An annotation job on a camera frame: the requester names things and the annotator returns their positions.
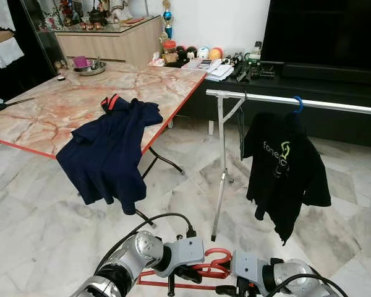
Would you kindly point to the red plastic hanger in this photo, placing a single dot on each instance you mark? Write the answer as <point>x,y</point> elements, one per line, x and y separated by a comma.
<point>221,250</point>

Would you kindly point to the navy polo shirt orange collar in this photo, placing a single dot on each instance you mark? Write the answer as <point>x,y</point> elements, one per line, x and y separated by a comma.
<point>108,154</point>

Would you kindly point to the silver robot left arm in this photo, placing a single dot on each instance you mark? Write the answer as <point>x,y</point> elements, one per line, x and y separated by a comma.
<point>136,250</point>

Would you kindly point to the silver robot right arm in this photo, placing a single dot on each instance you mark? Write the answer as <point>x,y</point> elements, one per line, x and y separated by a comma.
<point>290,278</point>

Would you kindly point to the blue plastic hanger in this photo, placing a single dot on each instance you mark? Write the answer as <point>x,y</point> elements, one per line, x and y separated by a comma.
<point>300,105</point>

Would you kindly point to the black printed t-shirt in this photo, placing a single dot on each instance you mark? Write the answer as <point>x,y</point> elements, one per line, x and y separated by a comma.
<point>284,173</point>

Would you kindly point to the black TV console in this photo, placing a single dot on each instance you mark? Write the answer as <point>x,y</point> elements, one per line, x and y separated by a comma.
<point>352,127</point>

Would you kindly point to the stack of white papers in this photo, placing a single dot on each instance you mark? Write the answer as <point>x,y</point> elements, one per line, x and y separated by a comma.
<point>216,71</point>

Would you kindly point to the black remote control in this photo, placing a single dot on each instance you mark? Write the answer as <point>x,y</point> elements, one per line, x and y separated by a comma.
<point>250,73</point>
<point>241,74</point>

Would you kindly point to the silver metal clothes rack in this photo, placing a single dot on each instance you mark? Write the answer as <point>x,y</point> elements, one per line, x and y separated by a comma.
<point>334,107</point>

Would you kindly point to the marble-pattern folding table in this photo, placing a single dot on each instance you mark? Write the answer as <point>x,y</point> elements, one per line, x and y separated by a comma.
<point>49,111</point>

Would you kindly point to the pink tissue pack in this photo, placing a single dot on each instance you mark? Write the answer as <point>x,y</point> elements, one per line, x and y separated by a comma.
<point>156,60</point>

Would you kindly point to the red-lidded jar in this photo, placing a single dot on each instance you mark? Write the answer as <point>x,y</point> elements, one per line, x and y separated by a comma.
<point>169,52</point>

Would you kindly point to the metal bowl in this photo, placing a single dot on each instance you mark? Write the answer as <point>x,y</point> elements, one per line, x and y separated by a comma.
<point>93,69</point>

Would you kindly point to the small green-labelled bottle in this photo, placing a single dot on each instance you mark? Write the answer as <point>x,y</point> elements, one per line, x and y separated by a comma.
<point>255,52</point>

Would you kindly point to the small black disc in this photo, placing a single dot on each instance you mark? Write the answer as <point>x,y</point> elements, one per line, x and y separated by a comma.
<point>60,77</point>

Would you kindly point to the purple cup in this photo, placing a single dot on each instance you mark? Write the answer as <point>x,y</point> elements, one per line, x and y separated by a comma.
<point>80,61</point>

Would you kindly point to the light wooden cabinet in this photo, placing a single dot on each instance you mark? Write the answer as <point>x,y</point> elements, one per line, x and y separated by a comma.
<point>111,46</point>

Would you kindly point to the black soundbar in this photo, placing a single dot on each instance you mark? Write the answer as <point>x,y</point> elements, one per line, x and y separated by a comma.
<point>334,70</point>

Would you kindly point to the blue and gold trophy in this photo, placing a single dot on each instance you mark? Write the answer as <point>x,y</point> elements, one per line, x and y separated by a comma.
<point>167,18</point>

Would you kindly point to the orange tray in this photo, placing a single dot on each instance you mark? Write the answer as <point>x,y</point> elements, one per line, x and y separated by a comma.
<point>134,20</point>

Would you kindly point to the dark teapot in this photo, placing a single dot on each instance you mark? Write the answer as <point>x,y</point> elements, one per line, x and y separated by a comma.
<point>98,15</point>

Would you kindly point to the white figurine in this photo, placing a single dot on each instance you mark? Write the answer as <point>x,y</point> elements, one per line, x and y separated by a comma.
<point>119,7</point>

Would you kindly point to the black flat television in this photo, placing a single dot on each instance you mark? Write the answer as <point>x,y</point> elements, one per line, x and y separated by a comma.
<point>328,31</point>

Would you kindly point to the white cloth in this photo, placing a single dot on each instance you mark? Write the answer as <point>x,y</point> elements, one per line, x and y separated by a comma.
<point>3,52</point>

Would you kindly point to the white lace curtain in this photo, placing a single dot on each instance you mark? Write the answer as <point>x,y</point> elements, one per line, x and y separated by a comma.
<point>0,15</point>

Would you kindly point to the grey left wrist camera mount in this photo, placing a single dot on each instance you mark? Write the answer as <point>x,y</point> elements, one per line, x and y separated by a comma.
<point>188,250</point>

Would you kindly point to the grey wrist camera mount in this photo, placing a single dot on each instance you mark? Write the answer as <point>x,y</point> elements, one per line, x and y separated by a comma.
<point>188,250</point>
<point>247,266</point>

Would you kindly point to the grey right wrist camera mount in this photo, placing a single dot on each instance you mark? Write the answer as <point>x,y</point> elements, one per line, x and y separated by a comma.
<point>247,266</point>

